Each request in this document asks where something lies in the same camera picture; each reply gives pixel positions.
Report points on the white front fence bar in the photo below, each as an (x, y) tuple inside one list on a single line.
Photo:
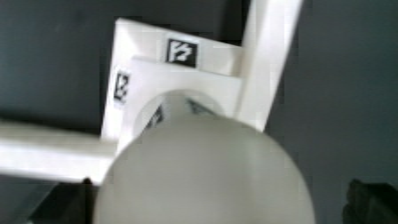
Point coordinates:
[(52, 154)]

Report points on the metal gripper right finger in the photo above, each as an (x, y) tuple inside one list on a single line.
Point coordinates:
[(372, 203)]

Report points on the white lamp base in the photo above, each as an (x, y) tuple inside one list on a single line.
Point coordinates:
[(166, 64)]

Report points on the white lamp bulb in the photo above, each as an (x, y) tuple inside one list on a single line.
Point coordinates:
[(203, 173)]

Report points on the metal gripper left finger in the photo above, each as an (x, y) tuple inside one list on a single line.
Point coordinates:
[(66, 205)]

